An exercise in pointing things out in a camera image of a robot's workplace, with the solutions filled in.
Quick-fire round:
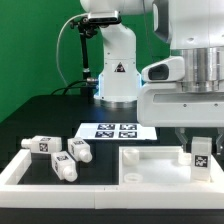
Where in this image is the grey cable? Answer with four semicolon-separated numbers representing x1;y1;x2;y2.
55;13;88;88

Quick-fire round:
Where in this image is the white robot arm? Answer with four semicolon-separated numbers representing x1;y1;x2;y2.
80;0;224;153

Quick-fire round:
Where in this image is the white square tabletop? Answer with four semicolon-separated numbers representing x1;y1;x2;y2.
119;146;224;193

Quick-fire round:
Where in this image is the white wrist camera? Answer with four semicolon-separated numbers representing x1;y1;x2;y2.
141;56;185;82

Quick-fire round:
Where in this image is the white U-shaped fence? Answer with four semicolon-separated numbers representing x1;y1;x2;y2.
0;149;224;209

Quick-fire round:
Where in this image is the white paper sheet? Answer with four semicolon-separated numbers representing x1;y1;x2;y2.
75;123;157;140

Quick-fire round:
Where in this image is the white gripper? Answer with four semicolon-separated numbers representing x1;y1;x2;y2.
137;83;224;154

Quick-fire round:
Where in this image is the black camera stand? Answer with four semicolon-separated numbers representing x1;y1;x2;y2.
70;17;98;98

